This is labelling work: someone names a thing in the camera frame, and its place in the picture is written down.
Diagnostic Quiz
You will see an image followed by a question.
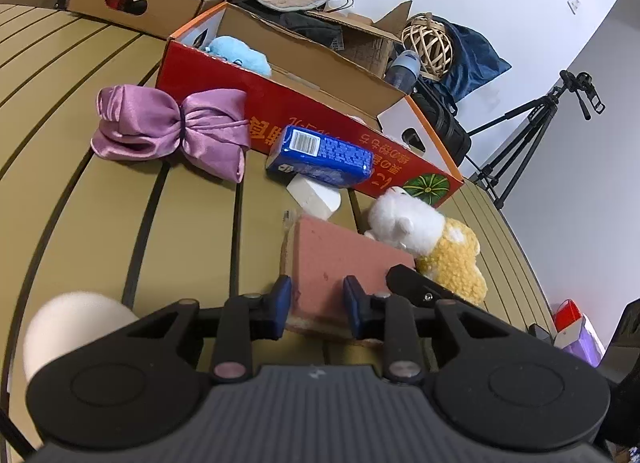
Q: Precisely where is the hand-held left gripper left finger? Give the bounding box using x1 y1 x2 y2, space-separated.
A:
125 275 293 384

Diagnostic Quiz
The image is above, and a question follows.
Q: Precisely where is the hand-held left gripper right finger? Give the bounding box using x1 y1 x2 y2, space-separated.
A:
343 275 507 384

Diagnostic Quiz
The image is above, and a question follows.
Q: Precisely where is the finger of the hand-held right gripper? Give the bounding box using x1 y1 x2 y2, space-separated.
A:
386 265 468 306

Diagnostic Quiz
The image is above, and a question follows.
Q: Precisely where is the pink rectangular sponge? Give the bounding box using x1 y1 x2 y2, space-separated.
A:
282 215 417 342

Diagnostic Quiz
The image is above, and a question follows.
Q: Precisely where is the white and yellow plush toy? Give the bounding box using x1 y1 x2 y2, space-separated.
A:
364 186 488 307

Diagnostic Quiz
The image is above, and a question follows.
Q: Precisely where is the blue tissue packet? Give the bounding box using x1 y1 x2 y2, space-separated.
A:
265 125 375 189

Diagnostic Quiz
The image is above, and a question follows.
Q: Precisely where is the red cardboard box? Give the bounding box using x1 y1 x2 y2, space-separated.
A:
155 2 466 208

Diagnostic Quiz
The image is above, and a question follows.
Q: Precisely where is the white round sponge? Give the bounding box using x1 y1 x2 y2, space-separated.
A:
22 291 139 385

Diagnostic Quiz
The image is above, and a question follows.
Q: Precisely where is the blue plush toy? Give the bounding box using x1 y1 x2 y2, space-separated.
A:
205 35 274 78

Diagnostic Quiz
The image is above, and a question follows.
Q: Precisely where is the purple tissue pack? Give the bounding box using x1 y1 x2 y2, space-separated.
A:
552 299 607 369

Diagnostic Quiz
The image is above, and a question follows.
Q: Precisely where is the black suitcase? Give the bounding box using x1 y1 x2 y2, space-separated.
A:
407 78 473 166

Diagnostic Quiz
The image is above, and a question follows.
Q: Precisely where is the black tripod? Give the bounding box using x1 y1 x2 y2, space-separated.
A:
462 73 582 210

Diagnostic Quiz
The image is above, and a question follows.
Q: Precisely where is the blue water bottle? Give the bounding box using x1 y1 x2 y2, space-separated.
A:
385 49 420 93

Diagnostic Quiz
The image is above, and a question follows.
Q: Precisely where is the pink satin bow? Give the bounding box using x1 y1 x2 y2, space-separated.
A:
91 84 251 184

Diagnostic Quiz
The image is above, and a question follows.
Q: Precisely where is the blue velvet bag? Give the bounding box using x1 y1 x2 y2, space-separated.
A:
429 15 512 102

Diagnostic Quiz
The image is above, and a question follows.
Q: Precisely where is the woven rattan ball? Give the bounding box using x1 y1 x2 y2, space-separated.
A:
402 14 454 79

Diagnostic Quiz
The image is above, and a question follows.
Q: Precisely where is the large open cardboard box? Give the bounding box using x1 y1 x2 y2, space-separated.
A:
300 0 414 82

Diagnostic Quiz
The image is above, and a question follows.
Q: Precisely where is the dark cloth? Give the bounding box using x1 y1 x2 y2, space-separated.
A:
240 0 344 49

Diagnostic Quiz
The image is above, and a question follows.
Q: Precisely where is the brown cardboard box with cutout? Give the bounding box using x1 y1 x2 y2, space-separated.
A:
65 0 224 39

